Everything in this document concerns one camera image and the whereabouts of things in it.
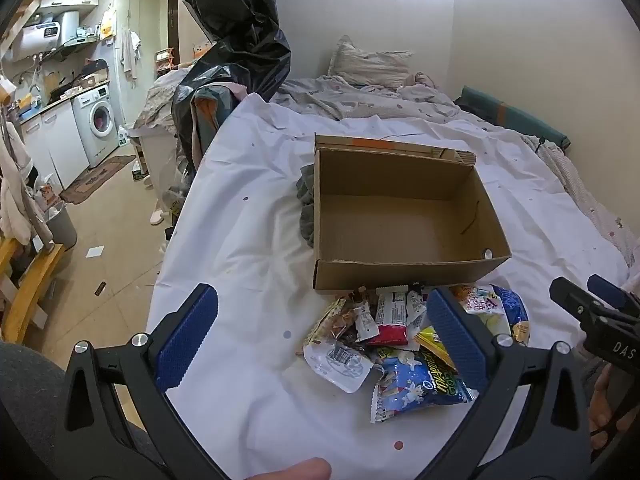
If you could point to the white washing machine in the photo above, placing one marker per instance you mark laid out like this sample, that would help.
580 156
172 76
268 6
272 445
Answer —
97 122

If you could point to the person's left hand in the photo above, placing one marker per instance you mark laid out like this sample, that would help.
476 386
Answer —
295 470

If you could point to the white paper scrap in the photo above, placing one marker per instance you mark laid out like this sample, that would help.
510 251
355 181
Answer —
94 251

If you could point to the white grey snack packet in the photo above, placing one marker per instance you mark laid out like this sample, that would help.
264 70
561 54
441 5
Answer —
416 307

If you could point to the beige hanging towel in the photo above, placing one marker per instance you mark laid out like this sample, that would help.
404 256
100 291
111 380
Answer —
15 190

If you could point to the white hanging clothes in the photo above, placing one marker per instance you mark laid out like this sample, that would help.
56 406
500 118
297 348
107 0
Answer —
129 52

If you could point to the person's right hand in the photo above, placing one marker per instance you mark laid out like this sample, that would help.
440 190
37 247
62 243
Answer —
602 402

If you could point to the beige brown snack packet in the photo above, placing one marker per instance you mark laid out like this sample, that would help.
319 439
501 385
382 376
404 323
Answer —
327 322

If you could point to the shoe rack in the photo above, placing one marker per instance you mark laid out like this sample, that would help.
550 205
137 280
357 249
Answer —
165 60

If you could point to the brown wrapper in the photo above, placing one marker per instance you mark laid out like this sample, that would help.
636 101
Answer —
100 288

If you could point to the white kitchen cabinet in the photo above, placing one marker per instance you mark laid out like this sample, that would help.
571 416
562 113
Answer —
50 140

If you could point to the red white snack bar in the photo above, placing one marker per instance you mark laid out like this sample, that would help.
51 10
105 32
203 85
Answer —
392 320

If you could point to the orange grey cloth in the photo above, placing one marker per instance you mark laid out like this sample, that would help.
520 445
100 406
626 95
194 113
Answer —
215 105

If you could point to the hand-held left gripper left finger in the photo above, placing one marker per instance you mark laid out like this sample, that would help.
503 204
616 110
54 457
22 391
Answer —
185 340

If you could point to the yellow wooden chair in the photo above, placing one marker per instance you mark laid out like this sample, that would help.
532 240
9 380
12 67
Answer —
30 285

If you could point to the clear white snack packet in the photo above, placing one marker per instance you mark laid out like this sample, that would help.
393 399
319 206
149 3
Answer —
340 362

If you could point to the small white snack packet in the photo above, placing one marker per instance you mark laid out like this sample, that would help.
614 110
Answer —
365 320

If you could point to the beige pillow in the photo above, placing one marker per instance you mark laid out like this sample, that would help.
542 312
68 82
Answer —
367 67

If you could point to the patterned duvet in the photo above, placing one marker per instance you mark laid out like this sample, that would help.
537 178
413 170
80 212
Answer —
350 102

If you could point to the black plastic bag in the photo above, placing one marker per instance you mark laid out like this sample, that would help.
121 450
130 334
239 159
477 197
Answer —
235 35

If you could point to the white slipper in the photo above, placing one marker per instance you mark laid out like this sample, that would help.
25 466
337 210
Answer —
156 216

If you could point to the brown cardboard box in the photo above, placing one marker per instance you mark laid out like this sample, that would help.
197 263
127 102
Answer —
400 220

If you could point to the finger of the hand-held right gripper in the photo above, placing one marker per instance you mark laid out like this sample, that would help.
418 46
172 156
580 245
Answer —
570 297
607 287

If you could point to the green mat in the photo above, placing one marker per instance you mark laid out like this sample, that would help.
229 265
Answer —
510 115

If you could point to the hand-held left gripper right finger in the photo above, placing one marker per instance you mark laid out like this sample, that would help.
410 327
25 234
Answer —
457 340

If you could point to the blue purple snack packet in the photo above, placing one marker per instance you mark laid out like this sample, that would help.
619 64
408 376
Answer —
515 310

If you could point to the white water heater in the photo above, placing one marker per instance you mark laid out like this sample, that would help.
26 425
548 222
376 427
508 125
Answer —
45 35

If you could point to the white bed sheet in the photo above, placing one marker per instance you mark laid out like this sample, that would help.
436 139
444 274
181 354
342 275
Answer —
240 260

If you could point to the white detergent bottle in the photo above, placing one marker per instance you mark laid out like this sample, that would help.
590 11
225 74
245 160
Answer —
125 136

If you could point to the grey trash bin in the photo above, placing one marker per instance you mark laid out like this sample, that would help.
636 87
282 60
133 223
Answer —
60 225

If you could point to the brown floor mat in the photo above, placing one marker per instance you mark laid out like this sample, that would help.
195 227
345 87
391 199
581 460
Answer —
100 177

